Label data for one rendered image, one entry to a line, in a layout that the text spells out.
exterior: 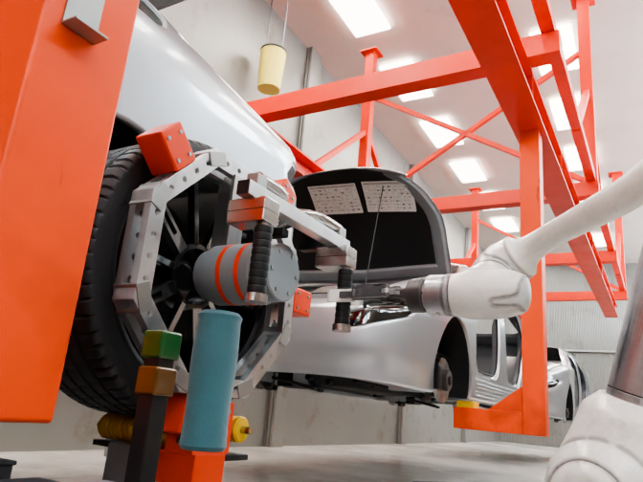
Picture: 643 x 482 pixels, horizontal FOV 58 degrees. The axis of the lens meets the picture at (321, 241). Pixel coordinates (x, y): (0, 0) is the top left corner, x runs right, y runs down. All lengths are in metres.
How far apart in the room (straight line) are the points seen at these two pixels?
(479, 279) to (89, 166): 0.75
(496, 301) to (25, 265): 0.83
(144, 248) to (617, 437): 0.84
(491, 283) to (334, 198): 3.74
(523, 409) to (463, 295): 3.51
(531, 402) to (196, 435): 3.76
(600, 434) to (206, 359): 0.67
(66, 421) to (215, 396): 5.01
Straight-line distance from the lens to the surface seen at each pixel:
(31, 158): 0.91
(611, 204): 1.15
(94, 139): 0.99
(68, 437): 6.14
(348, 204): 4.84
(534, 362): 4.69
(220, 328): 1.13
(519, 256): 1.31
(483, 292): 1.19
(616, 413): 0.86
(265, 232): 1.08
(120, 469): 1.42
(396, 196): 4.65
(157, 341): 0.84
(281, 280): 1.25
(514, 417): 4.69
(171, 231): 1.35
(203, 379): 1.12
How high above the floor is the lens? 0.57
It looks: 16 degrees up
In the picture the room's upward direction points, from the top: 5 degrees clockwise
